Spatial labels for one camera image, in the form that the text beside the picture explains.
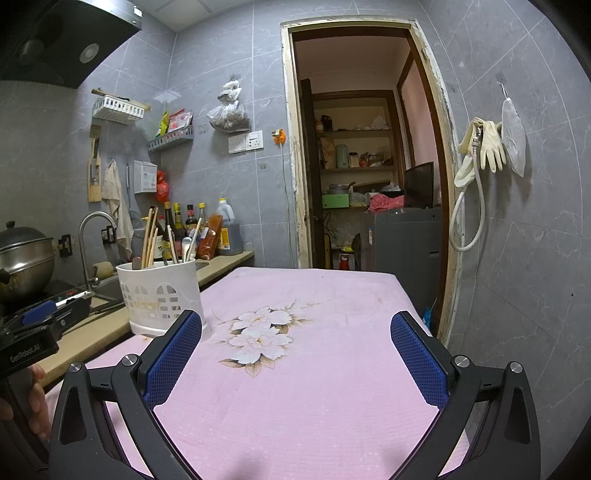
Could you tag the black wall outlet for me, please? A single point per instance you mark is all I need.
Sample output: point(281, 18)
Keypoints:
point(65, 245)

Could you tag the yellow rubber glove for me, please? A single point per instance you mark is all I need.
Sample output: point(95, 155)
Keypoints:
point(491, 147)
point(468, 161)

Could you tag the white wall basket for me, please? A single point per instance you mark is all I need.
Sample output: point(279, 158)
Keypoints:
point(117, 110)

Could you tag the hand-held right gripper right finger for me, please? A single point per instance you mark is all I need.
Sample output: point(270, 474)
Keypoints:
point(420, 360)

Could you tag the hanging beige towel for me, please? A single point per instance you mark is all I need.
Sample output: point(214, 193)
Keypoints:
point(111, 184)

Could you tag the white mesh bag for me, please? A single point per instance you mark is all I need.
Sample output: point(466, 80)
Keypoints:
point(513, 138)

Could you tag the steel cooking pot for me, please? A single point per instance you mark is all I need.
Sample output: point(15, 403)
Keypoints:
point(23, 263)

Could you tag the small pot on shelf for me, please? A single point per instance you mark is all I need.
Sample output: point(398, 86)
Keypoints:
point(341, 189)

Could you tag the black pump bottle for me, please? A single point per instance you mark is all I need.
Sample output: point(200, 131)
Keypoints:
point(160, 235)

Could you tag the red snack packet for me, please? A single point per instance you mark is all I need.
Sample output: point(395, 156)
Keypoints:
point(180, 120)

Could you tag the white wall box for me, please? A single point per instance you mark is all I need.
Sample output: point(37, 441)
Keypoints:
point(145, 177)

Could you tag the dark bottle red cap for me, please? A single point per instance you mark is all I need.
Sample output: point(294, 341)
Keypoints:
point(190, 219)

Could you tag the green box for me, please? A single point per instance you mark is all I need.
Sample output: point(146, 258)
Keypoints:
point(335, 201)

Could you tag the orange plug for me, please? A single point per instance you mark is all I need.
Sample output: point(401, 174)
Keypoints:
point(279, 137)

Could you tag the white plastic utensil holder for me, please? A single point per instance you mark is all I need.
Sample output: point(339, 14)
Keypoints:
point(157, 286)

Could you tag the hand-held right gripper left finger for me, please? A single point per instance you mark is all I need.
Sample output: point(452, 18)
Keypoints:
point(173, 360)

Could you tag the dark soy sauce bottle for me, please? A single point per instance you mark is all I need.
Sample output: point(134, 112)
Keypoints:
point(168, 217)

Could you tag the black range hood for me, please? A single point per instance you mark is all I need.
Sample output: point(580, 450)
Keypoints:
point(46, 41)

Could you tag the dark oil jug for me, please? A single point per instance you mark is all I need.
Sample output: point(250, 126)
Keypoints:
point(233, 240)

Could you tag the grey cabinet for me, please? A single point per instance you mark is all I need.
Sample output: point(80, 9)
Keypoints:
point(401, 254)

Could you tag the green canister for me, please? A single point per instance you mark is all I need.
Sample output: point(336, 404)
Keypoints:
point(342, 157)

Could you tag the white wall switch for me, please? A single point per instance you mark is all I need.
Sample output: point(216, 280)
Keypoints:
point(237, 144)

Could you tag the steel fork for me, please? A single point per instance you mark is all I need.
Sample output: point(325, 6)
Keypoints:
point(163, 256)

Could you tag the pink floral tablecloth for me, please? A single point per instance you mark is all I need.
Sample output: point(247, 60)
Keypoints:
point(323, 392)

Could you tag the person's left hand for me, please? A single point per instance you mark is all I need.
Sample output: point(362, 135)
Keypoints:
point(39, 401)

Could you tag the wooden shelf cabinet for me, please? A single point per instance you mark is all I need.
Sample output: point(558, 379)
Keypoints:
point(355, 134)

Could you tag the black monitor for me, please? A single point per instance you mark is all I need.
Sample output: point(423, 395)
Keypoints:
point(419, 187)

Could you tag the grey wall shelf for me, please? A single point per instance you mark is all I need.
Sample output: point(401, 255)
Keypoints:
point(168, 141)

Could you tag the steel sink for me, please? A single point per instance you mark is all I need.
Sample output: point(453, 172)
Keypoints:
point(108, 290)

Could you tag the red label bottle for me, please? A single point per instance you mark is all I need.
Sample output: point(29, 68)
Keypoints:
point(344, 262)

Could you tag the steel faucet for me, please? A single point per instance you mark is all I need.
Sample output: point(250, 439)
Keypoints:
point(85, 230)

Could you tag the hanging clear plastic bag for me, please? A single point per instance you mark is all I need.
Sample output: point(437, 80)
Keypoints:
point(228, 120)

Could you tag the black gas stove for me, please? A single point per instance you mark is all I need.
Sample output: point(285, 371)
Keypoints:
point(64, 288)

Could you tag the yellow label sauce bottle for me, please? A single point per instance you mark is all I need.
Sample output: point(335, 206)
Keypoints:
point(179, 217)

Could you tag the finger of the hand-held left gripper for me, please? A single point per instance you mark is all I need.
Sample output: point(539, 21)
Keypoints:
point(39, 313)

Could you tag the orange snack packet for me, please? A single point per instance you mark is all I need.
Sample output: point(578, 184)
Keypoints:
point(210, 240)

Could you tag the clear bottle yellow cap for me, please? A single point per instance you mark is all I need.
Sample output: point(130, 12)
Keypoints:
point(202, 212)

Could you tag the red plastic bag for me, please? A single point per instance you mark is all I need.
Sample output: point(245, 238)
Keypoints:
point(162, 187)

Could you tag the glass jar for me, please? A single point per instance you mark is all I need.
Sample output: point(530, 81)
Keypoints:
point(353, 160)

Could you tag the red cloth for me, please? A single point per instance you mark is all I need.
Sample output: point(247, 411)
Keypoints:
point(385, 204)

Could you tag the blue brush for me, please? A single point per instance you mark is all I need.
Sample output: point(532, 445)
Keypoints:
point(428, 314)

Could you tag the wooden door frame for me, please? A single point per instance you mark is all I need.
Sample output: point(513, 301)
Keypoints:
point(286, 138)

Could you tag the wooden knife rack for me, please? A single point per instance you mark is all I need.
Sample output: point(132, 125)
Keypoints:
point(94, 189)

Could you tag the white wall socket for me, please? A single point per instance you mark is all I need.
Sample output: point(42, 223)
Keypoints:
point(254, 140)

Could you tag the steel spoon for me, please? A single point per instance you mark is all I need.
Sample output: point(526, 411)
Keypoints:
point(186, 244)

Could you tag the wooden rolling pin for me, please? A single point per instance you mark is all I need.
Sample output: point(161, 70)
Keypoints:
point(98, 92)

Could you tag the yellow snack packet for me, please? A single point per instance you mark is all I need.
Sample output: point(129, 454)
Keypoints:
point(162, 124)

